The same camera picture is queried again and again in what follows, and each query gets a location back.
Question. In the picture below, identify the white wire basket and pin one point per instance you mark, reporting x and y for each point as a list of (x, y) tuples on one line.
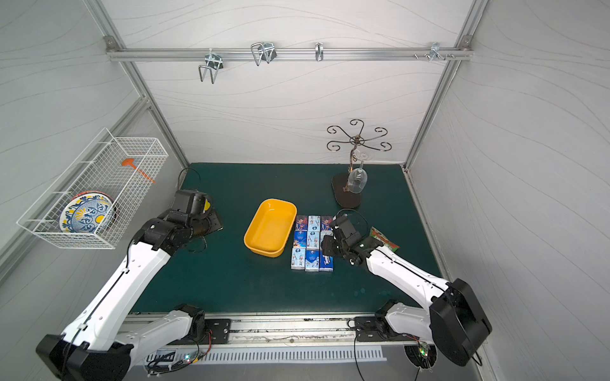
[(97, 168)]

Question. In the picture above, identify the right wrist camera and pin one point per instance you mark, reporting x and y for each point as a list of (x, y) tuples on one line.
[(344, 230)]

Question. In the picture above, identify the green table mat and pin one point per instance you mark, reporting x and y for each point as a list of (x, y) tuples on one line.
[(220, 275)]

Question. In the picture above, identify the small metal hook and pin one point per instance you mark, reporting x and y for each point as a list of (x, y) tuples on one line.
[(319, 52)]

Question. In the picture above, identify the orange plastic spoon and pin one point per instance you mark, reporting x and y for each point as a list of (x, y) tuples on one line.
[(129, 162)]

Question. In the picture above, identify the metal hook right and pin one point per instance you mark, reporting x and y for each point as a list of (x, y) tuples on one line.
[(434, 54)]

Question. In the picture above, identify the green snack bag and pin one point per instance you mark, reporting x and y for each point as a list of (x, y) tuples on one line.
[(375, 233)]

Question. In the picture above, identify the blue white tissue pack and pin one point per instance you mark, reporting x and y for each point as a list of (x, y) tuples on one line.
[(312, 261)]

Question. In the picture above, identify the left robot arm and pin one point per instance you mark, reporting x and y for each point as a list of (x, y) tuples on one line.
[(91, 347)]

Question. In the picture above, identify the metal double hook middle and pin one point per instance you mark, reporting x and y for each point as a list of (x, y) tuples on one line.
[(263, 52)]

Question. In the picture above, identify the aluminium top rail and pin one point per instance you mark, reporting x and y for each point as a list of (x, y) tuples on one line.
[(283, 54)]

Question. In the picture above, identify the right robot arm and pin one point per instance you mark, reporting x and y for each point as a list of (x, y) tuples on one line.
[(452, 319)]

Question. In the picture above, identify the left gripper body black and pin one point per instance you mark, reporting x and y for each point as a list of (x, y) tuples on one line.
[(210, 222)]

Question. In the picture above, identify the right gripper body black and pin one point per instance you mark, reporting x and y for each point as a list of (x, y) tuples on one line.
[(331, 243)]

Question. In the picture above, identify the metal double hook left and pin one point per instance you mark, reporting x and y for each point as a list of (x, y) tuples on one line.
[(212, 64)]

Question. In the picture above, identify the blue Tempo tissue pack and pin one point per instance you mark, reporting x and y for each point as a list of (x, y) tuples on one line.
[(326, 263)]

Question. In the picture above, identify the yellow plastic storage box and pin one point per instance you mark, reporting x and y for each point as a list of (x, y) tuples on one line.
[(268, 232)]

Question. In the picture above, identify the metal double hook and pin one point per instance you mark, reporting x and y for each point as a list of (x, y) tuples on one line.
[(212, 64), (263, 52)]

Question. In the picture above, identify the purple anime tissue pack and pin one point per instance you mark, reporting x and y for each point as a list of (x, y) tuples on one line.
[(301, 223)]

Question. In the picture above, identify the blue orange tissue pack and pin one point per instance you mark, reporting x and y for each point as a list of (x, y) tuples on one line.
[(300, 239)]

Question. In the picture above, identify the light blue anime tissue pack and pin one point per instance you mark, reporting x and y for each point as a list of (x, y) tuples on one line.
[(298, 258)]

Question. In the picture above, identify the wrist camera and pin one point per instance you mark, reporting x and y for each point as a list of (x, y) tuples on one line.
[(189, 202), (344, 230)]

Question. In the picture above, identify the clear wine glass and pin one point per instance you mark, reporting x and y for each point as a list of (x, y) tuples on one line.
[(357, 179)]

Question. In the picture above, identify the black metal glass stand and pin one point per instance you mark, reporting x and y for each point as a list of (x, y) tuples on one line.
[(357, 142)]

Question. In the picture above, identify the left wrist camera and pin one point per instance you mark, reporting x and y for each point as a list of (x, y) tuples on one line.
[(189, 202)]

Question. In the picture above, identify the dark purple tissue pack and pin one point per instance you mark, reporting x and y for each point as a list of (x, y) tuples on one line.
[(325, 223)]

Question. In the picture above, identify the blue yellow patterned plate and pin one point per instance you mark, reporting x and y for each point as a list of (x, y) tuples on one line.
[(88, 212)]

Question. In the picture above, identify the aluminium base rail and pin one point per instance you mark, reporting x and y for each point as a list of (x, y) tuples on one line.
[(312, 329)]

